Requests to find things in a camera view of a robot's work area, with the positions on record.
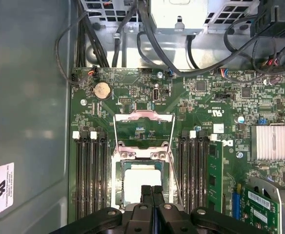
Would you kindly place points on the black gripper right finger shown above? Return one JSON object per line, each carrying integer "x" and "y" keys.
{"x": 171, "y": 219}

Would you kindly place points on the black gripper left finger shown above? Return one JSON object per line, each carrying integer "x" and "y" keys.
{"x": 137, "y": 219}

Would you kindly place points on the green cpu silver lid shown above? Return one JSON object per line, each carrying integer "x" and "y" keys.
{"x": 142, "y": 175}

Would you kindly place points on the metal cpu socket cover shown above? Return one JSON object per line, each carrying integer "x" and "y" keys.
{"x": 144, "y": 114}

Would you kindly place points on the thin metal cpu locking lever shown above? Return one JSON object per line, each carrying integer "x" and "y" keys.
{"x": 175, "y": 180}

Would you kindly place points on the metal framed cpu socket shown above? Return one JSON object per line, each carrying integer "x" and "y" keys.
{"x": 115, "y": 180}

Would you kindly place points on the blue expansion slot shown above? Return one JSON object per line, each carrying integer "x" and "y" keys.
{"x": 236, "y": 207}

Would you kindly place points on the black plastic bay cover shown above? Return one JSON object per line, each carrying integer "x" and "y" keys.
{"x": 278, "y": 22}

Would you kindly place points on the green ram stick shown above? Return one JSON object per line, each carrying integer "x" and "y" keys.
{"x": 215, "y": 175}

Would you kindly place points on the black green graphics card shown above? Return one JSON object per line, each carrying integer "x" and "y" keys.
{"x": 261, "y": 209}

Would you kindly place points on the green motherboard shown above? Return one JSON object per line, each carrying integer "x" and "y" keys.
{"x": 205, "y": 102}

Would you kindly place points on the silver finned chipset heatsink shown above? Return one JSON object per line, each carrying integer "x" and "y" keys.
{"x": 271, "y": 143}

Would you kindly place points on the metal internal usb port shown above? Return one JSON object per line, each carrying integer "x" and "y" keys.
{"x": 156, "y": 93}

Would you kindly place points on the round silver coin battery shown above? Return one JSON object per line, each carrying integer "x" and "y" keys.
{"x": 102, "y": 90}

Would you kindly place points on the white label sticker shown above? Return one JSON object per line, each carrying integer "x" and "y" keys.
{"x": 4, "y": 187}

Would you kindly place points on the black grey pc case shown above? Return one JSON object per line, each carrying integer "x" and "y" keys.
{"x": 30, "y": 97}

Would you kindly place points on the grey metal disk bay cage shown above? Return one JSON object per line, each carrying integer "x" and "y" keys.
{"x": 176, "y": 14}

